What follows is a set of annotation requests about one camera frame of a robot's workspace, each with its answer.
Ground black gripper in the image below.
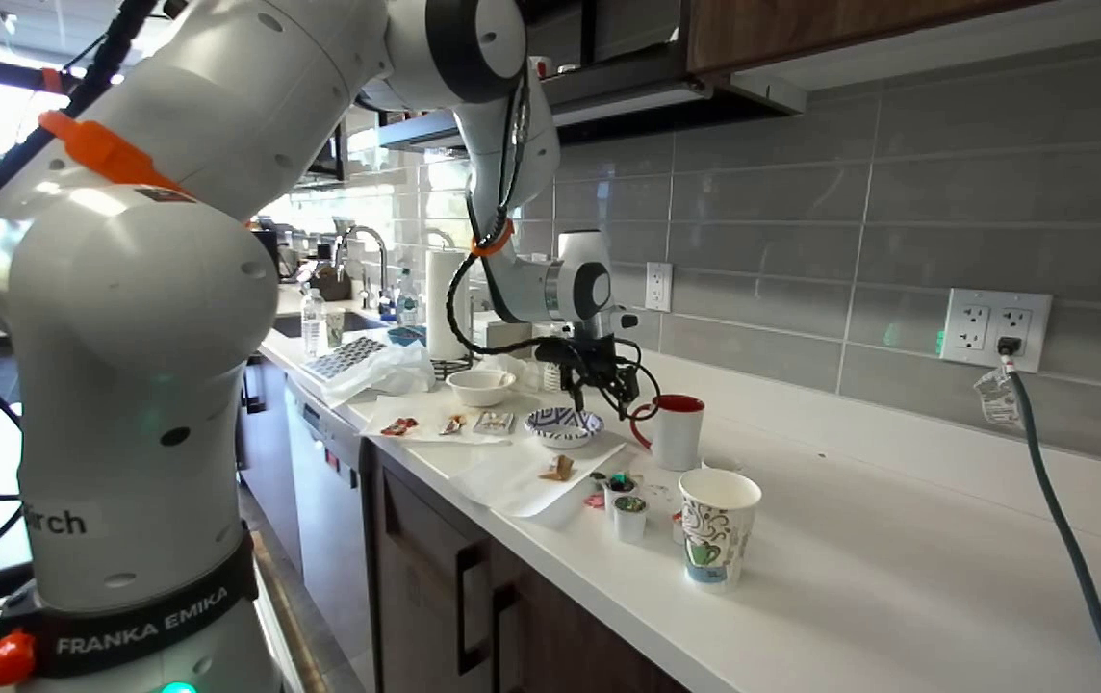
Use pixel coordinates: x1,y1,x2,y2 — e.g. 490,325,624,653
553,330,644,424

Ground steel kitchen sink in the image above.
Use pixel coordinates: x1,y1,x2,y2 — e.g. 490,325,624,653
272,304,384,348

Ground white mug red interior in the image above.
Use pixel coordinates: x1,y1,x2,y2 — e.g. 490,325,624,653
633,388,707,472

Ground clear plastic bottle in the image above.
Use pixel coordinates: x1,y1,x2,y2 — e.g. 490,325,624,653
394,266,421,330
298,286,326,357

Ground grey blue power cable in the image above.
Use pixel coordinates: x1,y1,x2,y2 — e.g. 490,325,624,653
992,336,1101,693

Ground white round bowl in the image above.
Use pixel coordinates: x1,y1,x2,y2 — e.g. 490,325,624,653
442,365,520,413

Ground white dish rack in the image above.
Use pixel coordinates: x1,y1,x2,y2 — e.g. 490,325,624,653
304,327,431,408

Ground dark wood base cabinet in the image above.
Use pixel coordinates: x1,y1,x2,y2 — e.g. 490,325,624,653
362,440,696,693

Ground small white pod cup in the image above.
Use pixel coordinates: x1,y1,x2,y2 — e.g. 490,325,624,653
612,494,651,542

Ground white rectangular plate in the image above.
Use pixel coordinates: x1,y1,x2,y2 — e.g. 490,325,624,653
497,433,639,532

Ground white paper towel roll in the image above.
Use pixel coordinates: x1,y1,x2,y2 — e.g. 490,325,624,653
425,245,479,365

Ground small pod green lid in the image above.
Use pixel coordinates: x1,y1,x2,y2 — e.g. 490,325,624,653
599,471,644,512

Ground chrome sink faucet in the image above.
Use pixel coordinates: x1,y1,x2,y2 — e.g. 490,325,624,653
331,220,394,312

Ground dark kettle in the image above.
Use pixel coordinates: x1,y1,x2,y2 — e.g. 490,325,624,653
304,245,357,304

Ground steel dishwasher front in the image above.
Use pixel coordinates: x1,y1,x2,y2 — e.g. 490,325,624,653
279,381,380,693

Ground blue patterned paper plate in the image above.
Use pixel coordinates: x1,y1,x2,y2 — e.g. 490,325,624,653
522,406,608,453

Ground floral paper cup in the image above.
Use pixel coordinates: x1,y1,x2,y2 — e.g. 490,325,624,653
674,465,767,591

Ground wooden upper cabinet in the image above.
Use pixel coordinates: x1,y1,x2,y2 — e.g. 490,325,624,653
682,0,1045,73

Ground clear plastic cable tag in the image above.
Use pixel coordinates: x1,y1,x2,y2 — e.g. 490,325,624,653
972,357,1029,435

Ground white double wall outlet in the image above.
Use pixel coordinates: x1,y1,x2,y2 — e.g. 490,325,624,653
934,286,1055,376

